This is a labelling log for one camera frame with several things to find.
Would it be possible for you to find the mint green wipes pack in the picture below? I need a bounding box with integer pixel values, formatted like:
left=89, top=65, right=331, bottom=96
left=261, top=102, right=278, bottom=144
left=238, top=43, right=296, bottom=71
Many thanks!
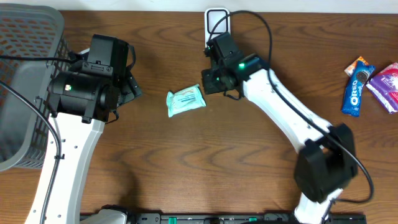
left=166, top=84, right=206, bottom=118

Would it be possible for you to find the orange Kleenex tissue pack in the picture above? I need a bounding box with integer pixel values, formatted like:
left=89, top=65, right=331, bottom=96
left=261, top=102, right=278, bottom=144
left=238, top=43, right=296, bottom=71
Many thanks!
left=344, top=56, right=369, bottom=77

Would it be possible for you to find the blue snack wrapper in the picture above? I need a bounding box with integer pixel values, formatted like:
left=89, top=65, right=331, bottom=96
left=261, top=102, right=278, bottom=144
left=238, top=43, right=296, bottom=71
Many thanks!
left=341, top=61, right=375, bottom=117

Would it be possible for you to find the purple Carefree pad pack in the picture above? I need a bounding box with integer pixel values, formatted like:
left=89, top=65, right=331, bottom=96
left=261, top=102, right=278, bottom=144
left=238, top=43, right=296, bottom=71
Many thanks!
left=366, top=62, right=397, bottom=114

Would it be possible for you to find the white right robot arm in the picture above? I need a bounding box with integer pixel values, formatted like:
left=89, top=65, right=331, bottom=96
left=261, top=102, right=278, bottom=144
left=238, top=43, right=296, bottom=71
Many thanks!
left=201, top=32, right=358, bottom=223

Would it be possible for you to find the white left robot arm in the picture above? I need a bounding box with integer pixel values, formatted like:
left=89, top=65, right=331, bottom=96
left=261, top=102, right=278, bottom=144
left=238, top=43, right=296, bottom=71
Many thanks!
left=26, top=34, right=142, bottom=223

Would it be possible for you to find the white barcode scanner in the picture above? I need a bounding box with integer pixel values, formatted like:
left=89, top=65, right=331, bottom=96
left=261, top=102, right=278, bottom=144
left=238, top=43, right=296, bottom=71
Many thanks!
left=204, top=7, right=231, bottom=47

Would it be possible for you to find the grey plastic mesh basket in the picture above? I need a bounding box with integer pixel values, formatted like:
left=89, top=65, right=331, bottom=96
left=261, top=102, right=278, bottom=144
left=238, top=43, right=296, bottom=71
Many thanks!
left=1, top=3, right=70, bottom=170

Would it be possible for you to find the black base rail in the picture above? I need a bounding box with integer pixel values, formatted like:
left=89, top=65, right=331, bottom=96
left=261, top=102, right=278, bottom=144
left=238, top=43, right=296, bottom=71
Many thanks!
left=79, top=212, right=368, bottom=224

